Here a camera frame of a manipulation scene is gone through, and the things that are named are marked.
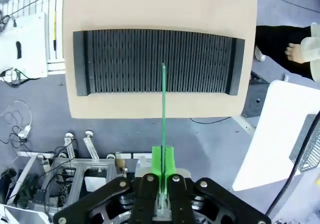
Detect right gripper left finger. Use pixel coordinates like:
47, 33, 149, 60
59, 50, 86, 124
52, 145, 165, 224

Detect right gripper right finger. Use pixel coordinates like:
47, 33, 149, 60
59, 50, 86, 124
164, 145, 273, 224

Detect green printed circuit board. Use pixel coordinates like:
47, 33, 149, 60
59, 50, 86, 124
161, 62, 168, 210

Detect person's right forearm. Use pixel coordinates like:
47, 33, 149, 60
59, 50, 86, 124
299, 22, 320, 82

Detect person's right hand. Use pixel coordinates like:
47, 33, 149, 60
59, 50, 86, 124
284, 42, 305, 64

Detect silver levelling foot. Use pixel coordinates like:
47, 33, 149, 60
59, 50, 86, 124
63, 132, 80, 160
83, 130, 101, 160

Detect white side table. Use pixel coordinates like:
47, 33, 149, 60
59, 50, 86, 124
231, 80, 320, 192

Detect white plastic pipe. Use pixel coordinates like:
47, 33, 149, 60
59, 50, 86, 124
7, 155, 38, 205

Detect grey plastic mesh basket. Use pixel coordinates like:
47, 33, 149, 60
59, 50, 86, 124
289, 113, 320, 173

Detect black slotted board rack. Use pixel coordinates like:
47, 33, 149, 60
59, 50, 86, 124
72, 28, 246, 97

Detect person in beige shirt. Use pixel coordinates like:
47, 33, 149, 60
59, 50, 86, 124
254, 22, 320, 82

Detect white equipment box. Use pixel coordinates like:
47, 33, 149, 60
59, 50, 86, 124
0, 12, 49, 80

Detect yellow stick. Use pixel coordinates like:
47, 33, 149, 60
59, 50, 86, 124
52, 10, 57, 52

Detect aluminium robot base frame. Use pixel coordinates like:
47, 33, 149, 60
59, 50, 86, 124
41, 151, 156, 210

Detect black floor cable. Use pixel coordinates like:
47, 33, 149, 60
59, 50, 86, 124
257, 0, 320, 13
189, 116, 232, 124

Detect thin black right gripper cable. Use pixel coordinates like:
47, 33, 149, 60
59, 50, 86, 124
264, 118, 320, 217

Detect white floor cable with adapter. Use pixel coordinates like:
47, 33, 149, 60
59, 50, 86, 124
0, 100, 33, 145

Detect black floor base plate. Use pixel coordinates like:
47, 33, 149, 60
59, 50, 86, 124
240, 70, 271, 119

